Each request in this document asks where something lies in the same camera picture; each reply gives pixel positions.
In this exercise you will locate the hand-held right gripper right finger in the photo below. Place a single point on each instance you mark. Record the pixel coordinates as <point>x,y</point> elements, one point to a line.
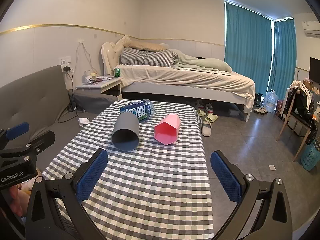
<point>225,177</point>

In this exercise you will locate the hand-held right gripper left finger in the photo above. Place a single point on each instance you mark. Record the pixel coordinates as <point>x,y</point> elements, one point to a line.
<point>91,175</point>

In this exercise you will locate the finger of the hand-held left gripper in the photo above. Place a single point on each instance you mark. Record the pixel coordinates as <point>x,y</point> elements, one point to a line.
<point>16,130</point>
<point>43,138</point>

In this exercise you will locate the grey cup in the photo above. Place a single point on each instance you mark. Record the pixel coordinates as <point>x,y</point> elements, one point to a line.
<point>125,130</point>

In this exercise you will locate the pink hexagonal cup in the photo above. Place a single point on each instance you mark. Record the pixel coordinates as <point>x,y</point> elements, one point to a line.
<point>167,128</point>

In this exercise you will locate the person's left hand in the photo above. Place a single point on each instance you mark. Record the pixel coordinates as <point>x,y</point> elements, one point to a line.
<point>17,200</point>

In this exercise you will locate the grey sofa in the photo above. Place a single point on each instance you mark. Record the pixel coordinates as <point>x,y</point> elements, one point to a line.
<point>37,92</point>

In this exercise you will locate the crumpled white tissue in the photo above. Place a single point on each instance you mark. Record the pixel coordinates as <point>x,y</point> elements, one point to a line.
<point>83,121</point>

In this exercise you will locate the white paper scrap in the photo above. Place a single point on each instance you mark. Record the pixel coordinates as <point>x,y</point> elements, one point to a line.
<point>272,167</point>

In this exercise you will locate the white slipper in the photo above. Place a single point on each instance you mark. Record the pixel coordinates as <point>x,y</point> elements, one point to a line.
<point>206,129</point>

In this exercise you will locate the green slipper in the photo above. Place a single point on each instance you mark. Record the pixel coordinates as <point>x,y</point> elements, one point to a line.
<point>212,118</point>
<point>200,113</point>

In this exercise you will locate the checkered tablecloth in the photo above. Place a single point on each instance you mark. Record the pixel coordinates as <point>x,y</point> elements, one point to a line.
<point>160,180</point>

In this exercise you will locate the black charger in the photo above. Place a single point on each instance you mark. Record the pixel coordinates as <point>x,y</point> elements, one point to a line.
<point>66,69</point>

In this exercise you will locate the pair of sneakers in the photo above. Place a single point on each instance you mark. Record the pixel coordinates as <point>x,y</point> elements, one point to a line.
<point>205,106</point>

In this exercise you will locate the white shoe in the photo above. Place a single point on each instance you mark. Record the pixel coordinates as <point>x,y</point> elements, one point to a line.
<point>260,111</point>

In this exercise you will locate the white nightstand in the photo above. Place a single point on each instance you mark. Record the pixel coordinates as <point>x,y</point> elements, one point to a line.
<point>105,86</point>

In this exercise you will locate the blue plastic bottle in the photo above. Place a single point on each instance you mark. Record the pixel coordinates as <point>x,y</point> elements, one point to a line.
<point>140,110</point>

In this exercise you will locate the magazines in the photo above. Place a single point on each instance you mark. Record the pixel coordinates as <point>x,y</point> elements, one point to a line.
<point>105,78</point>

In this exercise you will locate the wooden leg chair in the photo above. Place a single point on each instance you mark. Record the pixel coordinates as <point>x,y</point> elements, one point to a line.
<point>291,120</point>

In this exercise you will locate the clear water jug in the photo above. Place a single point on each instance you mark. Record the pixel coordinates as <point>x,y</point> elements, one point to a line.
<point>271,102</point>

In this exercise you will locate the teal laundry basket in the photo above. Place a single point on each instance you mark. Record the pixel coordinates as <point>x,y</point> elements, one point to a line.
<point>311,156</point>

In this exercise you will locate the white bed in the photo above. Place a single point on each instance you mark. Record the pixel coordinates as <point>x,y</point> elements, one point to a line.
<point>180,90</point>

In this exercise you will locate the green can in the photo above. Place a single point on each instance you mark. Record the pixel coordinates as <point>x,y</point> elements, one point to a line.
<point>117,73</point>

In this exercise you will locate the beige bed sheet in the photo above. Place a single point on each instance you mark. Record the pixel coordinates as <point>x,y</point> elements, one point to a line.
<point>187,78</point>

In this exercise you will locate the black jacket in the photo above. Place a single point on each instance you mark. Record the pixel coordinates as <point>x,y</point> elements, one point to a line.
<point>303,105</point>

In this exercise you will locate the pale green blanket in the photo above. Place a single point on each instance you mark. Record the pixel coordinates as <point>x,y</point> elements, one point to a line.
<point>202,63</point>

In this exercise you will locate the white garment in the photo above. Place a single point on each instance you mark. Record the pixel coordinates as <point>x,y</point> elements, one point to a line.
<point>301,87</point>

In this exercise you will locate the checked folded duvet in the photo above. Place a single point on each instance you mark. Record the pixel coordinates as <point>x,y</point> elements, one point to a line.
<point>147,57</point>

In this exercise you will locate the narrow teal curtain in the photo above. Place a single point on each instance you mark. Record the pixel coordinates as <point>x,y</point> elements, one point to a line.
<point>282,60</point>

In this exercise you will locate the wide teal curtain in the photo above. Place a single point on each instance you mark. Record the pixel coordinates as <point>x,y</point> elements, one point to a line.
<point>247,47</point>

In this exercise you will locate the beige pillow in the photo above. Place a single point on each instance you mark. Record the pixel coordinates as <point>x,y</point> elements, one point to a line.
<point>147,46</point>

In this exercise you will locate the black television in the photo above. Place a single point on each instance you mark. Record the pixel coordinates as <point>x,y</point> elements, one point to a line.
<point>315,70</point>

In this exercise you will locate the white air conditioner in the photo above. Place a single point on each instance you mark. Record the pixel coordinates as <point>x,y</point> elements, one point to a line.
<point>311,28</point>

